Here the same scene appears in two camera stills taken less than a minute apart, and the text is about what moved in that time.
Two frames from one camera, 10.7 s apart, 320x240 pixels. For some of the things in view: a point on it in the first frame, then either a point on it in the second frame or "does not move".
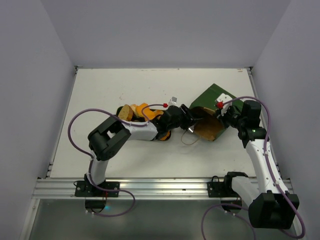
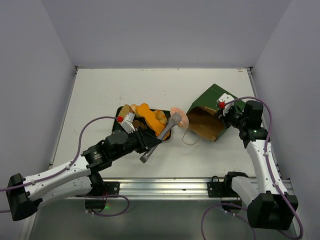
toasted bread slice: (126, 113) does not move
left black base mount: (85, 189) does not move
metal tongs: (191, 128) → (174, 119)
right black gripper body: (225, 116) does not move
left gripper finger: (188, 112) → (150, 137)
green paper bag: (208, 126) does not move
